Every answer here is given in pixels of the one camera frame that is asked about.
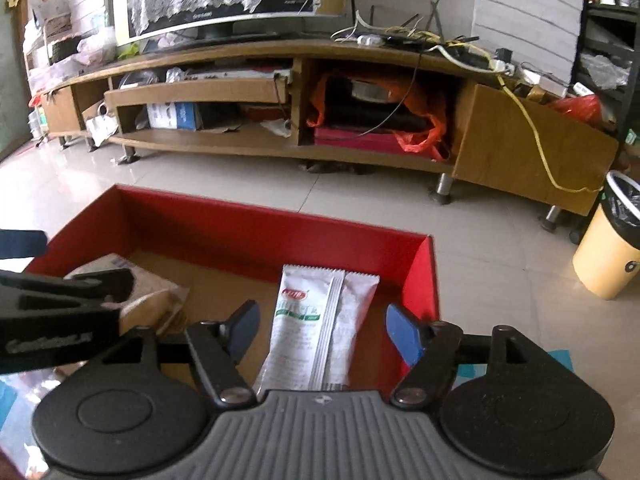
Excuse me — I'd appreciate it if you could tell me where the blue and white box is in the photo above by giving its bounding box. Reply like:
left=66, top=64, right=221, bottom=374
left=147, top=101, right=203, bottom=130

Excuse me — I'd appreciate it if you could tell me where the black shelf rack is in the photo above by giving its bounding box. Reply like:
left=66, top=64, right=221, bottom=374
left=570, top=0, right=640, bottom=126

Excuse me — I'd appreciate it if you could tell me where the dark red flat box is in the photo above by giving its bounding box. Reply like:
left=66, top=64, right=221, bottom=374
left=314, top=126, right=406, bottom=152

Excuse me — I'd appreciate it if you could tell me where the pink plastic bag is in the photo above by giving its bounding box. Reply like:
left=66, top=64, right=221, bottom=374
left=75, top=27, right=118, bottom=66

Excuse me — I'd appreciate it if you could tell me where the yellow cable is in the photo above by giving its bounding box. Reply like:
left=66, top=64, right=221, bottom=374
left=420, top=30, right=604, bottom=194

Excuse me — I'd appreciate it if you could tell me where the wooden TV cabinet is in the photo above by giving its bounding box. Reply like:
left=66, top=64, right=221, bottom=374
left=37, top=35, right=621, bottom=233

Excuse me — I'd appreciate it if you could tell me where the clear bag of yellow snacks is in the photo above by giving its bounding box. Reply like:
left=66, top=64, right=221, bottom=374
left=64, top=254, right=192, bottom=346

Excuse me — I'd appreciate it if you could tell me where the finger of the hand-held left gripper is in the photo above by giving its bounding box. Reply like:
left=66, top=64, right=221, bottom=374
left=0, top=267, right=136, bottom=376
left=0, top=230, right=49, bottom=261

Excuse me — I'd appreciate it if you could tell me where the white plastic bag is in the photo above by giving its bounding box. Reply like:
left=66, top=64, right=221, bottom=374
left=86, top=112, right=121, bottom=147

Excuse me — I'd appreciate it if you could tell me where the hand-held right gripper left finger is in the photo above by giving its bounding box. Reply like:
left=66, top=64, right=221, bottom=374
left=102, top=300, right=261, bottom=408

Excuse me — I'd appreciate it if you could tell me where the red plastic bag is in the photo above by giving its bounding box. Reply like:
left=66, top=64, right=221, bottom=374
left=549, top=94, right=603, bottom=123

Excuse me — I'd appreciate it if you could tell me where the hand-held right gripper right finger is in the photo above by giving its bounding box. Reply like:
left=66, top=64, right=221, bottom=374
left=386, top=304, right=548, bottom=408

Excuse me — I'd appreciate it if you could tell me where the metal bowl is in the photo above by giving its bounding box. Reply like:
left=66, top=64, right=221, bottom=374
left=350, top=79, right=393, bottom=103

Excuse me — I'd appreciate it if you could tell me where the orange plastic bag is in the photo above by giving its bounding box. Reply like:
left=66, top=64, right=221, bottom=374
left=306, top=72, right=451, bottom=163

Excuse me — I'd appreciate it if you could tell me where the yellow trash bin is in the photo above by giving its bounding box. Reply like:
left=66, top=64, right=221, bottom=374
left=572, top=170, right=640, bottom=302

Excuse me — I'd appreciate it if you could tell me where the clear plastic storage box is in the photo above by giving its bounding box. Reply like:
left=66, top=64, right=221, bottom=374
left=27, top=107, right=48, bottom=138

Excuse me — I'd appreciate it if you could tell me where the blue checkered tablecloth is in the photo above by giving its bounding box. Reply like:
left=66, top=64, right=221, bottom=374
left=0, top=347, right=576, bottom=433

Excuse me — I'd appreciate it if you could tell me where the red cardboard box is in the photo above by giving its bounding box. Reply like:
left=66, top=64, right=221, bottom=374
left=25, top=184, right=442, bottom=396

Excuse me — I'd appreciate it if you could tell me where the black bin liner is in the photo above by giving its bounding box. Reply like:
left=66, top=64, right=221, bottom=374
left=602, top=170, right=640, bottom=251

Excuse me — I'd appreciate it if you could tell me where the white striped snack packet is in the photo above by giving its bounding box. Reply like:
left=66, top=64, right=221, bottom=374
left=255, top=264, right=381, bottom=392

